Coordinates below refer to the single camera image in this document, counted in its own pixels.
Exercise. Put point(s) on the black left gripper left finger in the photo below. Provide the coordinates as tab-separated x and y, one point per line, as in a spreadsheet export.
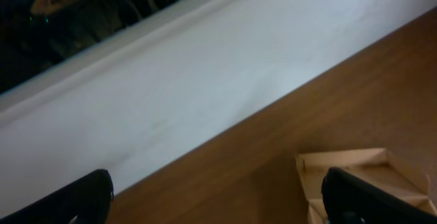
86	200

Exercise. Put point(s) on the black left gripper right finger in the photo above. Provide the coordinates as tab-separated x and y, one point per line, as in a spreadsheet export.
350	200

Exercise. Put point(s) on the cardboard box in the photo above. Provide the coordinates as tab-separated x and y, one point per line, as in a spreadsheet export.
377	166

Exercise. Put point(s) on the dark window pane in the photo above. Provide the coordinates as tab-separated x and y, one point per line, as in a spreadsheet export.
39	34

